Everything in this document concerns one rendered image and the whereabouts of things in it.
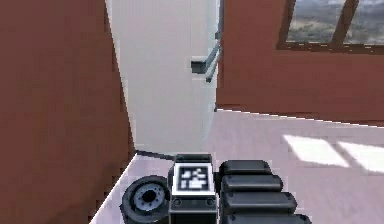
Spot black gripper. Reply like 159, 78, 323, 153
119, 175, 173, 224

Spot white room door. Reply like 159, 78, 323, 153
105, 0, 224, 155

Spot brown framed window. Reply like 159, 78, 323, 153
275, 0, 384, 56

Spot grey door handle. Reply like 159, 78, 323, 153
190, 30, 224, 84

